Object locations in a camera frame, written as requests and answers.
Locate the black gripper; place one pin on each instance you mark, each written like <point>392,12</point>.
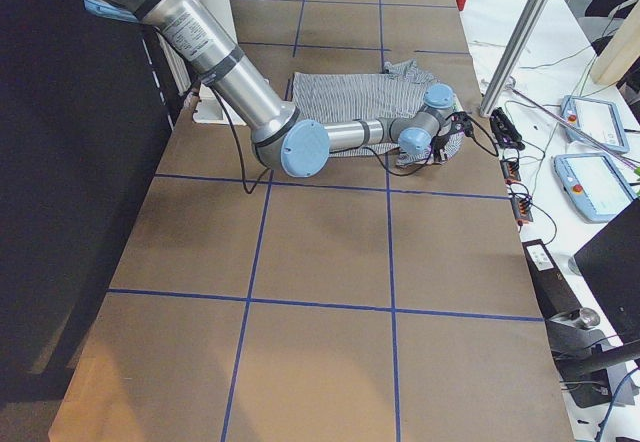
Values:
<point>442,142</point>

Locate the navy white striped polo shirt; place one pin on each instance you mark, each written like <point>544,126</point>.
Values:
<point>402,108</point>

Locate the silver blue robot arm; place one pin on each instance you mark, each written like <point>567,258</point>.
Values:
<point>282,137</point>

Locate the black orange usb hub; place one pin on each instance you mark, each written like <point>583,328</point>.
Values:
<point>520,197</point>

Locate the far blue teach pendant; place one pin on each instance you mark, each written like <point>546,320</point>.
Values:
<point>598,119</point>

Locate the blue teach pendant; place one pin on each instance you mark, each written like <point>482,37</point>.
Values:
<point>594,185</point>
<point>598,119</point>

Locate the near blue teach pendant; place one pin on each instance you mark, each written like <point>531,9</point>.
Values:
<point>594,185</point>

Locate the black box with white label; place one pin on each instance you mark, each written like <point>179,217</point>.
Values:
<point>553,293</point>

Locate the black monitor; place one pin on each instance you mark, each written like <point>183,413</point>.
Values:
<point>609,263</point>

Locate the black camera clamp device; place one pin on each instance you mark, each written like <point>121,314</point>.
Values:
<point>504,130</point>

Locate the aluminium frame post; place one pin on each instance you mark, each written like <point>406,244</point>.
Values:
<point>517,42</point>

